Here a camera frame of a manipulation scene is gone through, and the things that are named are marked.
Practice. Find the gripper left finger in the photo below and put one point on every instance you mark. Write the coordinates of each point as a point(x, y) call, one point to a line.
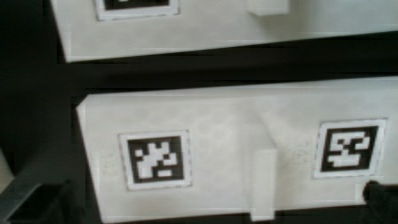
point(37, 204)

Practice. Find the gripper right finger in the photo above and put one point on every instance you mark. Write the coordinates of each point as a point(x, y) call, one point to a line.
point(380, 198)

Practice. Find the white door panel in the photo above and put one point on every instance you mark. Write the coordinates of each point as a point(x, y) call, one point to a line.
point(240, 149)
point(204, 24)

